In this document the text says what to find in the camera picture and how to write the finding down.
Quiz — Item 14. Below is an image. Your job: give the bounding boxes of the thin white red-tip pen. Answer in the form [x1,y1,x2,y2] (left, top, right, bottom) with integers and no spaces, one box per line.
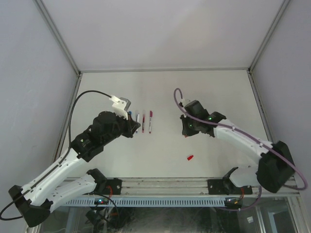
[149,116,153,134]

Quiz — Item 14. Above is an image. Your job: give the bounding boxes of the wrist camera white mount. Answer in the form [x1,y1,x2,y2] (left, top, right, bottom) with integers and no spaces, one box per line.
[179,99,191,108]
[109,95,131,120]

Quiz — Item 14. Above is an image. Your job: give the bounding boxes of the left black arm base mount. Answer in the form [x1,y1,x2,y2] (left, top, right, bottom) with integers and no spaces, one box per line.
[102,178,122,195]

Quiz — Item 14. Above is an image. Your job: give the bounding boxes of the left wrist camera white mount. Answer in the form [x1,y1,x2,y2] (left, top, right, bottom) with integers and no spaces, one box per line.
[109,95,131,120]

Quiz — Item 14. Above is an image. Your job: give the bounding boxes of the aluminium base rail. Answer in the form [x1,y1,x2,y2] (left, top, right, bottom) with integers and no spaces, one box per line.
[55,176,301,197]

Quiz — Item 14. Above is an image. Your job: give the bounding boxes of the blue cable duct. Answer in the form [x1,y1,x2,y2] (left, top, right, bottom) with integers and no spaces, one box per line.
[64,196,226,207]

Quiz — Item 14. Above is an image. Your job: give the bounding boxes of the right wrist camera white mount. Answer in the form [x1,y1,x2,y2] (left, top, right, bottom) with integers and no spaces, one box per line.
[179,99,191,108]

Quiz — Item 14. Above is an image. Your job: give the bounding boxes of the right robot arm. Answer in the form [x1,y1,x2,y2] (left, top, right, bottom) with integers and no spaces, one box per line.
[178,100,294,195]

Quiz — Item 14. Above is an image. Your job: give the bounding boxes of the black camera cable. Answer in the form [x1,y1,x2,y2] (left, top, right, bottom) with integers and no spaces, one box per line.
[0,90,112,221]

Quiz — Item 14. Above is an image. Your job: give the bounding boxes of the red gel pen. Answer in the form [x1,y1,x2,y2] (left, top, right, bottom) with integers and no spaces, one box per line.
[141,110,146,133]

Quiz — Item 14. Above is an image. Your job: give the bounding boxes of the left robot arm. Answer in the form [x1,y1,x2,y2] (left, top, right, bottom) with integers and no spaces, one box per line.
[9,111,140,228]

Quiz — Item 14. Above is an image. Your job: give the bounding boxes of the blue gel pen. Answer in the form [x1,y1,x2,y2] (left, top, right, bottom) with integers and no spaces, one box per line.
[135,113,140,133]

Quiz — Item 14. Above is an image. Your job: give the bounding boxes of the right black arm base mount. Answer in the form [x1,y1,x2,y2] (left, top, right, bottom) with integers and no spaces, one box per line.
[207,179,253,195]

